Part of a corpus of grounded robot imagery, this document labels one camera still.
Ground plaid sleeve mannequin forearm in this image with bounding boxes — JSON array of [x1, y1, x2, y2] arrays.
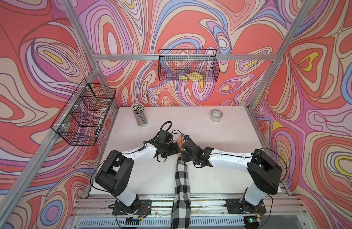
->
[[171, 156, 191, 229]]

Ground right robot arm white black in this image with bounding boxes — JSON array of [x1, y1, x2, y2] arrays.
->
[[181, 135, 282, 207]]

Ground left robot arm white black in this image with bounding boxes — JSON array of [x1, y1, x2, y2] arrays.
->
[[94, 130, 180, 208]]

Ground clear tape roll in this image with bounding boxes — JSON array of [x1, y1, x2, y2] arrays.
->
[[209, 109, 223, 122]]

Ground yellow sticky notes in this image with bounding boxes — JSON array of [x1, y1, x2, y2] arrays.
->
[[178, 72, 204, 82]]

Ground aluminium crossbar back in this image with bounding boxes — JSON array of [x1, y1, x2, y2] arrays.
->
[[92, 53, 278, 61]]

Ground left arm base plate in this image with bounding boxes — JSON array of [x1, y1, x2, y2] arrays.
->
[[112, 199, 152, 216]]

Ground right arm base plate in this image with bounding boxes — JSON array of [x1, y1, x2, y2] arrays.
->
[[224, 198, 267, 216]]

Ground black wire basket back wall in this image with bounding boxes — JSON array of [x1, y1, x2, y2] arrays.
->
[[158, 48, 220, 82]]

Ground black wire basket wall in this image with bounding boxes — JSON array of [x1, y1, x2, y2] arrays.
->
[[158, 48, 220, 82], [51, 79, 116, 146]]

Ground black wire basket left wall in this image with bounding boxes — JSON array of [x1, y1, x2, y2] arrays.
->
[[51, 79, 116, 146]]

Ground aluminium frame post left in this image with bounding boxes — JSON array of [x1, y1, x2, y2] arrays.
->
[[0, 1, 106, 229]]

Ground aluminium frame post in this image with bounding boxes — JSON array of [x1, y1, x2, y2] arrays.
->
[[0, 1, 106, 229], [247, 1, 316, 111]]

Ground aluminium frame post right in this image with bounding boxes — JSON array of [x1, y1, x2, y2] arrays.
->
[[247, 1, 316, 111]]

